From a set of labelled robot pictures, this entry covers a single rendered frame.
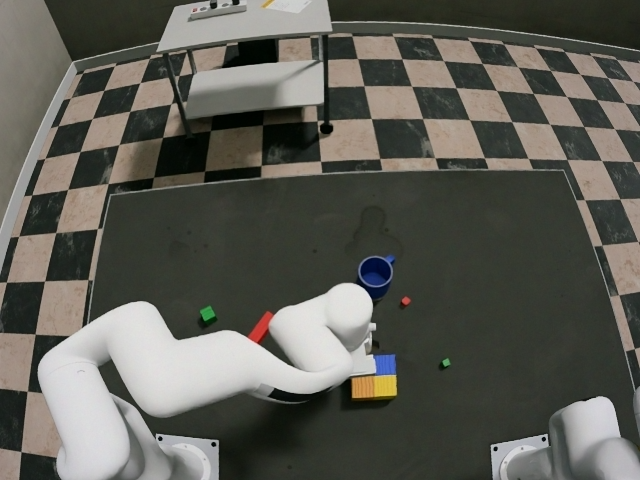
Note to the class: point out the blue mug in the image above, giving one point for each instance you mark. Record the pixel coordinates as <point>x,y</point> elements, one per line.
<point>376,271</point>

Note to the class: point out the orange cube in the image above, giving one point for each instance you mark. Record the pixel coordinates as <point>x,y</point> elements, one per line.
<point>362,389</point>

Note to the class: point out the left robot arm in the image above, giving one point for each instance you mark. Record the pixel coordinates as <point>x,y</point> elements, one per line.
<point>168,377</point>

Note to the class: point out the green cube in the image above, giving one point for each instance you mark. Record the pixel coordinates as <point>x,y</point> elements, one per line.
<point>208,315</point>

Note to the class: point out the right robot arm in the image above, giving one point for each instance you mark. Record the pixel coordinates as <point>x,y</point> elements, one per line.
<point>584,444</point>

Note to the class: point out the blue cube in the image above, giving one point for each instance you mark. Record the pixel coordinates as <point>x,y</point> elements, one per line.
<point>385,365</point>

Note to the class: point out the yellow cube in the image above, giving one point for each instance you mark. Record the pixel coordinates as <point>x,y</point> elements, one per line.
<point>385,387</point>

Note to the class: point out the red rectangular block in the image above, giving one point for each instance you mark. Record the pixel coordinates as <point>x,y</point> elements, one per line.
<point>261,330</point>

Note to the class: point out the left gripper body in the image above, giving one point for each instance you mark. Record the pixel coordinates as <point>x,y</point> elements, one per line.
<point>367,343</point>

